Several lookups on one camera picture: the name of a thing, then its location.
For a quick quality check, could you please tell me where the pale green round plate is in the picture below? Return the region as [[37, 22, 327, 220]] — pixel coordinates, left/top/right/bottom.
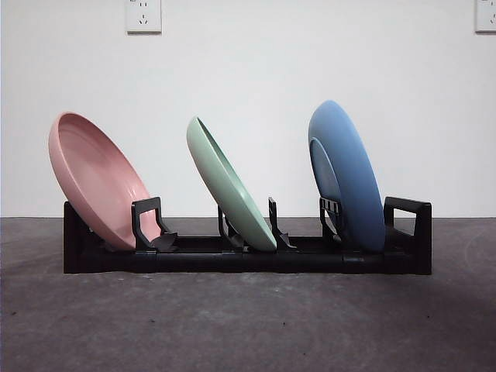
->
[[186, 115, 277, 250]]

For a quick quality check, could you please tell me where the blue round plate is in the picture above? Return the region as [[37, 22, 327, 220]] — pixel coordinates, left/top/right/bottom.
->
[[308, 99, 388, 252]]

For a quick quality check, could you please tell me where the pink round plate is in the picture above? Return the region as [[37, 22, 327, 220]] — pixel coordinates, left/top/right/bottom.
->
[[48, 112, 152, 251]]

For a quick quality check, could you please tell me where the black plastic dish rack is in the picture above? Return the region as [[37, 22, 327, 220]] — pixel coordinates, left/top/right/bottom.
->
[[62, 196, 433, 277]]

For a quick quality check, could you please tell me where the white wall socket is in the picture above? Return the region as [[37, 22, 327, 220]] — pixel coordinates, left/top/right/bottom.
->
[[474, 0, 496, 33], [126, 0, 163, 34]]

